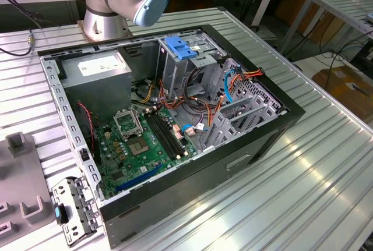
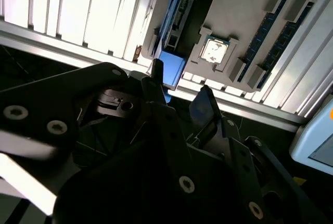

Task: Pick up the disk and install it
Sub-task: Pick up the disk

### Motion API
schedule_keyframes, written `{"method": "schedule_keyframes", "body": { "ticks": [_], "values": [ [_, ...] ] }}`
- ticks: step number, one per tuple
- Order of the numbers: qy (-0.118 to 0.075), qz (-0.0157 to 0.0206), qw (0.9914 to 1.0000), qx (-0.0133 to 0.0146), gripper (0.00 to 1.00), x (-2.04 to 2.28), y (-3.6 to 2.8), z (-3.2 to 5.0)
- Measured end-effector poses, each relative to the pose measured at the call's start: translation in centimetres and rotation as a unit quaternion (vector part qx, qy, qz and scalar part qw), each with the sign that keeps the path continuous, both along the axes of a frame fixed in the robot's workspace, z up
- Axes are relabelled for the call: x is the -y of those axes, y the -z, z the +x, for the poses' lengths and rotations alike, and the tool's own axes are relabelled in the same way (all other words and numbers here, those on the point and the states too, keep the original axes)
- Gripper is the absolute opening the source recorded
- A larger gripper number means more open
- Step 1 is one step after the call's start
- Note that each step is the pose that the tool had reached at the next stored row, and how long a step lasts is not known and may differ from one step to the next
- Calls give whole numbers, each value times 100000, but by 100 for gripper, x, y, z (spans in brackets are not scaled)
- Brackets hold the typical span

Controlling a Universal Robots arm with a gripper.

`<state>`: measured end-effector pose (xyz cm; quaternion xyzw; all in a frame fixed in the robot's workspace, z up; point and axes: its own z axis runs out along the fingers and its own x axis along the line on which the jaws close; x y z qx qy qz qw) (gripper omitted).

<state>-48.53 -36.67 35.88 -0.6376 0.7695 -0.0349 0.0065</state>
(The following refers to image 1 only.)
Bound coloured disk power wire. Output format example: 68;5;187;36
207;68;265;128

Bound grey metal disk bay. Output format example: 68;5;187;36
200;58;290;153

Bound black RAM slot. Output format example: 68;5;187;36
157;109;189;156
149;111;181;160
145;112;177;161
153;110;185;158

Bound grey metal drive cage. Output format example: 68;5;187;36
155;34;231;102

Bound green motherboard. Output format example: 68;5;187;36
93;104;202;200

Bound blue drive cage latch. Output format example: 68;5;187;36
164;36;199;61

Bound metal socket cover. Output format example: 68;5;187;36
112;109;144;142

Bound black open PC case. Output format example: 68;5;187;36
37;23;306;250

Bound blue expansion slot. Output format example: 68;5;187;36
115;164;163;194

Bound grey power supply unit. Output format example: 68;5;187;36
59;50;133;123

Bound brown cardboard box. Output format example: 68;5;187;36
311;66;373;123

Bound black latch with blue tab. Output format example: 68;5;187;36
53;202;71;225

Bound grey parts rack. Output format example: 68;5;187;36
0;132;58;251

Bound metal slat side table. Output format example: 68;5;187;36
279;0;373;59

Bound red orange wire bundle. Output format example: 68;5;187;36
159;79;225;131

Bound black thick cable bundle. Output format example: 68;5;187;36
182;66;213;112

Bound yellow main power wires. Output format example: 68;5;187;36
138;83;164;104

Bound blue data wire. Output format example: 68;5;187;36
181;63;243;136

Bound red black fan wire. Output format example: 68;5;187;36
76;101;97;150

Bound black cable with connector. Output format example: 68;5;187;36
0;0;53;57

